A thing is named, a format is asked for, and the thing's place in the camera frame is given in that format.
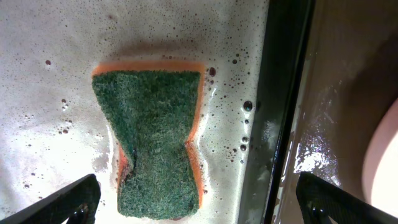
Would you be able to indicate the small soapy water tray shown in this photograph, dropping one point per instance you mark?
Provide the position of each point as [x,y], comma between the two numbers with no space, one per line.
[53,131]

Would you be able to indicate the pink white plate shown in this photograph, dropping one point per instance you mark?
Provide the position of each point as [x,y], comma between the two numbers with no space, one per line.
[379,175]

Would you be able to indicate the large brown serving tray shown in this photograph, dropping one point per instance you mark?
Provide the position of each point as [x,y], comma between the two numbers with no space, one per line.
[349,81]

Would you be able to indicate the green orange sponge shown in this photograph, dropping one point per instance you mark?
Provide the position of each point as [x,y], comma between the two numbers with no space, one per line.
[153,107]

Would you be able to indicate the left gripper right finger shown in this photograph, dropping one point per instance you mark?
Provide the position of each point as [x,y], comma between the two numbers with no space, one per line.
[321,202]

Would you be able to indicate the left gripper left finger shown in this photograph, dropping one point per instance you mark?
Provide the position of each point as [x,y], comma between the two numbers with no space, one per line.
[75,203]

